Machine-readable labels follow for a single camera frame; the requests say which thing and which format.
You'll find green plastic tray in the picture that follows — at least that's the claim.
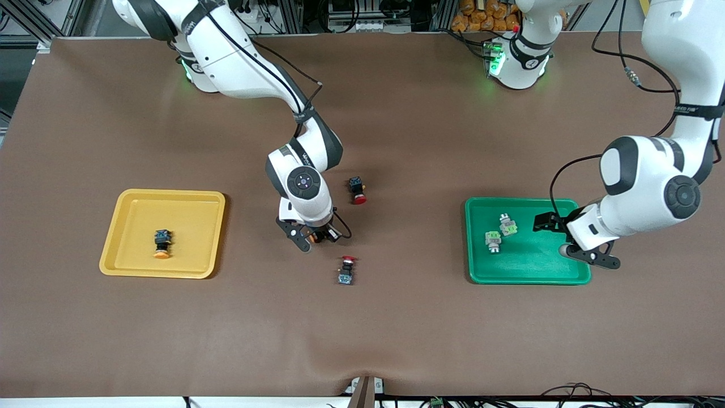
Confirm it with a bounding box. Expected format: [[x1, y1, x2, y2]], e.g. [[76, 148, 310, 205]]
[[464, 197, 592, 285]]

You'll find yellow plastic tray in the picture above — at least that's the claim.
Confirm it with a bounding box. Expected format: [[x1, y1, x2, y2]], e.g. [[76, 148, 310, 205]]
[[99, 189, 226, 279]]

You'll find white power strip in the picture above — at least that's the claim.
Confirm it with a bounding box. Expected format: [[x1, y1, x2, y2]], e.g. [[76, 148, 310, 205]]
[[329, 19, 387, 33]]

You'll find orange items net bag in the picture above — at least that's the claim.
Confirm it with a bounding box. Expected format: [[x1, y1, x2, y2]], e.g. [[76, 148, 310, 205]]
[[451, 0, 522, 33]]

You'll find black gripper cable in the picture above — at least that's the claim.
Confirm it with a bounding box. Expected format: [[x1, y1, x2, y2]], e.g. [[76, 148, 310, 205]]
[[548, 0, 683, 219], [198, 0, 355, 240]]

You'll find red push button switch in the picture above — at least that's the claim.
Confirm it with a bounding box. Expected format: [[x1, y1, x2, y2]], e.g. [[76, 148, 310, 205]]
[[348, 176, 369, 205], [338, 256, 359, 286]]

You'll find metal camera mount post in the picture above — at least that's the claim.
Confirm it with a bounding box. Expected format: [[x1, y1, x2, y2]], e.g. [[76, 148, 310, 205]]
[[344, 375, 387, 408]]

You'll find black cable bundle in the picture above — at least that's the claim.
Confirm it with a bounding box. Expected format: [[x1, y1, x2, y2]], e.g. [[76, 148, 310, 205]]
[[538, 382, 725, 408]]

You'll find aluminium frame upright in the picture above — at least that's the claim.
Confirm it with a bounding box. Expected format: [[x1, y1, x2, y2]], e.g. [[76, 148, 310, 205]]
[[282, 0, 304, 33], [429, 0, 457, 32]]

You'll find aluminium frame profile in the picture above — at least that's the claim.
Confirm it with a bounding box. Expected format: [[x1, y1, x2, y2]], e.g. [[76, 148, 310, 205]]
[[0, 0, 57, 53]]

